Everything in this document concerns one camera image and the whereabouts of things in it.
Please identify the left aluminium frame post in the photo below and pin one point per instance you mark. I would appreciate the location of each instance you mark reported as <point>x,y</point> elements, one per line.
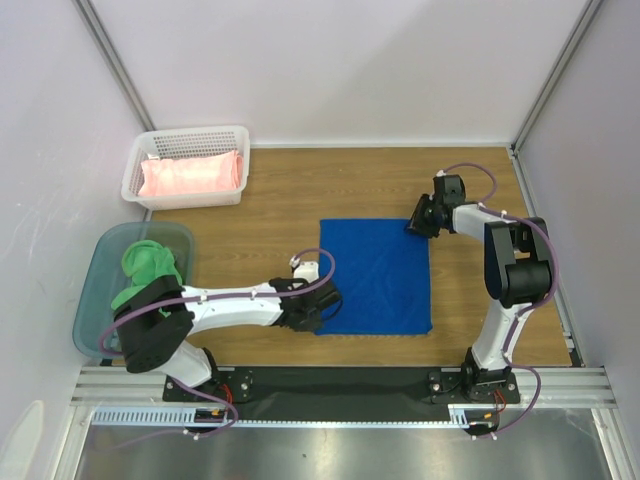
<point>114,63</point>

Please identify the white perforated plastic basket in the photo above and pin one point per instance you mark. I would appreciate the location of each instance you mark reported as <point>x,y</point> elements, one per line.
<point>179,144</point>

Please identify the right aluminium frame post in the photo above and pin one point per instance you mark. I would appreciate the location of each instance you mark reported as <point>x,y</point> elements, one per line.
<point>568,50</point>

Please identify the aluminium frame post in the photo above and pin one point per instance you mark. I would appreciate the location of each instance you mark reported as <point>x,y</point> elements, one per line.
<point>114,63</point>
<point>568,50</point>

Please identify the pink towel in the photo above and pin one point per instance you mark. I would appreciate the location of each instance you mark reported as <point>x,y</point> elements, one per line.
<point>169,177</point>

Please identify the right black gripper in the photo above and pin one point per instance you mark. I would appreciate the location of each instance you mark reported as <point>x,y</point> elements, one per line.
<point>421,216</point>

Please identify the slotted aluminium rail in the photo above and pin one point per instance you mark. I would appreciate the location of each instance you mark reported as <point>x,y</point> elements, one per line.
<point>152,399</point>

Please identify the green towel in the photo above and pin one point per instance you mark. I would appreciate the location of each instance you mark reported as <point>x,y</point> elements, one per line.
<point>143,262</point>

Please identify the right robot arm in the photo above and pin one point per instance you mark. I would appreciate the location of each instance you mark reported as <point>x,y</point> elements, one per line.
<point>520,275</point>

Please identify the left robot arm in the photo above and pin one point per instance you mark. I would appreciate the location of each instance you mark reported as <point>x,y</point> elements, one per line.
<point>153,326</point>

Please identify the blue towel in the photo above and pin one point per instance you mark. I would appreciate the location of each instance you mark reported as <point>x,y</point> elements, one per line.
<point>383,274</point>

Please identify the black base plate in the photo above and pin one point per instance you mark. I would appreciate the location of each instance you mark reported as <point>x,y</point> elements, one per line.
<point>346,394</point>

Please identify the blue translucent plastic tub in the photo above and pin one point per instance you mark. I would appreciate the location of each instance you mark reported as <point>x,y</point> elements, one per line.
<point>106,278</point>

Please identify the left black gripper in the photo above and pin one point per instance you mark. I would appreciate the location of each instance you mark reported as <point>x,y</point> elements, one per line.
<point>312,325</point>

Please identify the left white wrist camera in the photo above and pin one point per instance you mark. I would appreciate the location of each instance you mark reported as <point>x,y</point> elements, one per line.
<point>304,270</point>

